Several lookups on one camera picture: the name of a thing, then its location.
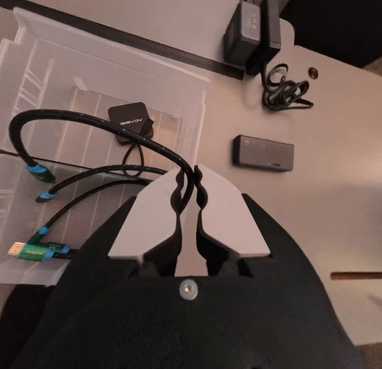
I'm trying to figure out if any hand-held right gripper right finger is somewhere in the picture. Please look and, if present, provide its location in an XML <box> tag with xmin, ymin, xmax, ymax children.
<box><xmin>194</xmin><ymin>164</ymin><xmax>271</xmax><ymax>277</ymax></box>

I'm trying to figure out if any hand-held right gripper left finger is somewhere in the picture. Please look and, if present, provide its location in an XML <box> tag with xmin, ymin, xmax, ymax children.
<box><xmin>107</xmin><ymin>167</ymin><xmax>185</xmax><ymax>277</ymax></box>

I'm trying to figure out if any silver black hdmi switch box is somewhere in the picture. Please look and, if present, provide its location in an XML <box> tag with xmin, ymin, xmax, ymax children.
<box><xmin>107</xmin><ymin>102</ymin><xmax>155</xmax><ymax>144</ymax></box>

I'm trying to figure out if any clear plastic bin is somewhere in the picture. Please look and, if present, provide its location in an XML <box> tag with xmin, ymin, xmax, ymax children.
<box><xmin>0</xmin><ymin>6</ymin><xmax>211</xmax><ymax>286</ymax></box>

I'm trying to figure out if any dark grey rectangular device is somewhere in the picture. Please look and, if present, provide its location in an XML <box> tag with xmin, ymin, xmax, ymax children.
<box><xmin>232</xmin><ymin>134</ymin><xmax>295</xmax><ymax>172</ymax></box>

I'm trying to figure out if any brown wooden bar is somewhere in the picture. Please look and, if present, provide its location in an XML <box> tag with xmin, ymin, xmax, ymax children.
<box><xmin>331</xmin><ymin>272</ymin><xmax>382</xmax><ymax>281</ymax></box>

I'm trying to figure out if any thin black switch cable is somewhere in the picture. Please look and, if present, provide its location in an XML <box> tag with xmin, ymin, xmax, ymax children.
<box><xmin>122</xmin><ymin>141</ymin><xmax>144</xmax><ymax>177</ymax></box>

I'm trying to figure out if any bundled black cable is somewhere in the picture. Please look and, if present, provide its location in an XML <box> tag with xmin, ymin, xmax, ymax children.
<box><xmin>261</xmin><ymin>64</ymin><xmax>314</xmax><ymax>111</ymax></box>

